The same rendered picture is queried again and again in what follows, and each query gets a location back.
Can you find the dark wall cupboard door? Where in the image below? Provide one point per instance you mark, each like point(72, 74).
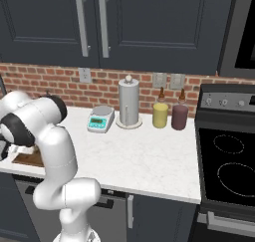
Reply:
point(166, 23)
point(43, 20)

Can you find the yellow bottle with brown cap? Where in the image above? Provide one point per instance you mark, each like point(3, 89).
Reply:
point(160, 115)

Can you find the black microwave oven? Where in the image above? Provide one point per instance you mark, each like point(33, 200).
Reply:
point(237, 30)

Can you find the dark base cupboard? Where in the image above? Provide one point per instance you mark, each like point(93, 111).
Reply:
point(15, 209)

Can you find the grey wall light switch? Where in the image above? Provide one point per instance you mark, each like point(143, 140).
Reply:
point(177, 81)
point(159, 80)

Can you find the brown wooden cutting board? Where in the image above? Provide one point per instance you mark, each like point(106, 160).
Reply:
point(30, 160)

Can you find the black stove with hob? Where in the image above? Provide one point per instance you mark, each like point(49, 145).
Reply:
point(229, 159)

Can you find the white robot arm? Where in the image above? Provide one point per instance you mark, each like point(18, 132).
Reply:
point(56, 153)

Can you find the dark red bottle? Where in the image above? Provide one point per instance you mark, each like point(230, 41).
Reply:
point(180, 116)

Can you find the silver stove knob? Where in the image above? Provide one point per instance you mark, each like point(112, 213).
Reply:
point(224, 102)
point(208, 102)
point(241, 103)

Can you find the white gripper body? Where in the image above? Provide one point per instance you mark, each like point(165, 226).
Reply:
point(20, 149)

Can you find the grey wall power outlet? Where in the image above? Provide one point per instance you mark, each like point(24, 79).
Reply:
point(85, 75)

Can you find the dark base cupboard door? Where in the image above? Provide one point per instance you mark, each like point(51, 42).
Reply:
point(162, 221)

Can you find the white paper towel holder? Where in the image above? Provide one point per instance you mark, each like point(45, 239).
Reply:
point(128, 103)

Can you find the grey dishwasher front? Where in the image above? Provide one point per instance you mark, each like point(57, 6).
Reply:
point(109, 222)

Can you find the white teal kitchen scale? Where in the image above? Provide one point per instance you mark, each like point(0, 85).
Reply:
point(100, 119)

